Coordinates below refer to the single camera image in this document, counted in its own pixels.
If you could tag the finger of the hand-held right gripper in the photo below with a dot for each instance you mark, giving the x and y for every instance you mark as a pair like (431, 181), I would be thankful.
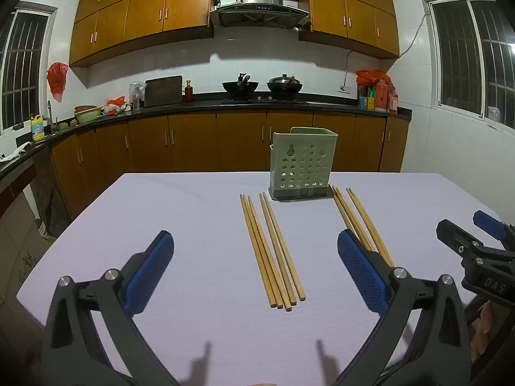
(489, 222)
(454, 235)

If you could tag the black wok with lid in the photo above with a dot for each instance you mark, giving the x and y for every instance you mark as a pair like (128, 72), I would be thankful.
(284, 85)

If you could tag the small clear container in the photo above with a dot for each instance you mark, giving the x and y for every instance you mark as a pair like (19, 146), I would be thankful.
(494, 113)

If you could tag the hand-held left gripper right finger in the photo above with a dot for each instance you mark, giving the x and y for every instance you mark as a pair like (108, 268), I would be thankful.
(362, 273)

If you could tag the green perforated utensil holder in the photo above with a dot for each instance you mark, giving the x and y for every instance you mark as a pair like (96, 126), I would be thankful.
(301, 165)

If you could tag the green basin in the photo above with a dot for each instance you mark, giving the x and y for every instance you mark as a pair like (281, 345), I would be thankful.
(88, 115)

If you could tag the gas stove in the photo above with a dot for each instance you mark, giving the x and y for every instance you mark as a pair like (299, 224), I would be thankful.
(261, 99)

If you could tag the lavender tablecloth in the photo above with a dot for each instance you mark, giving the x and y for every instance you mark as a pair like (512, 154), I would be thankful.
(181, 217)

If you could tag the wide barred sliding window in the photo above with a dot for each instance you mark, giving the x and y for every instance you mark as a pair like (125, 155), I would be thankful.
(466, 56)

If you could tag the steel range hood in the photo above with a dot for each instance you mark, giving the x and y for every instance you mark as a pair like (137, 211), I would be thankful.
(259, 8)

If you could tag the wooden wall cabinets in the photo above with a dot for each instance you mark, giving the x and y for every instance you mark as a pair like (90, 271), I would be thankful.
(161, 8)

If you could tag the large red plastic bag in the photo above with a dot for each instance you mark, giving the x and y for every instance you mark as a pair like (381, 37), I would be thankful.
(372, 76)

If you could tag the black kitchen countertop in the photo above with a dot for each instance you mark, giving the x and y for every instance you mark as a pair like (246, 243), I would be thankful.
(241, 103)

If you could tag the white cloth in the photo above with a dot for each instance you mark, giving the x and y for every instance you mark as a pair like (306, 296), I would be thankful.
(18, 152)

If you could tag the barred window with narrow frame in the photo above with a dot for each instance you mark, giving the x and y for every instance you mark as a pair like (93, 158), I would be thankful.
(24, 68)

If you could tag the red sauce bottles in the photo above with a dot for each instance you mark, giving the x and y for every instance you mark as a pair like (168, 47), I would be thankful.
(386, 98)

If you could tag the clear plastic bag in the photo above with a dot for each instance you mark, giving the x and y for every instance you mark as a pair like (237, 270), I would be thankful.
(136, 94)

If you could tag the metal faucet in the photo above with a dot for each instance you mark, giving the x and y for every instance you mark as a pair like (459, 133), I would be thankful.
(51, 118)

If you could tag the dark wooden cutting board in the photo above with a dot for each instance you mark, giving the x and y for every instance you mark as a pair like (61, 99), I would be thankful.
(163, 91)

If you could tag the yellow detergent bottle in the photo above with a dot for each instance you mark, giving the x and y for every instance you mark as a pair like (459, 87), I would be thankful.
(38, 128)

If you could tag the red bottle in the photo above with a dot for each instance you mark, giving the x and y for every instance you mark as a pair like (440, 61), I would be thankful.
(188, 93)

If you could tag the hanging red plastic bag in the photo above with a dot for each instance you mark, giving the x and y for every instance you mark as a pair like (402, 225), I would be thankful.
(57, 80)

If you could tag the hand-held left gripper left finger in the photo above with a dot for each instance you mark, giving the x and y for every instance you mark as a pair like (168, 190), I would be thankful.
(149, 273)

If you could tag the person's right hand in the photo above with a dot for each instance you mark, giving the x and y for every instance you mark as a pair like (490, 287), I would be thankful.
(485, 329)

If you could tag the small red plastic bag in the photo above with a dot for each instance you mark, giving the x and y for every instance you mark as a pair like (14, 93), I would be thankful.
(115, 101)

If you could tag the wooden base cabinets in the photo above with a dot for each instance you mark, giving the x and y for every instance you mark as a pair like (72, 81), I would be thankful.
(193, 140)

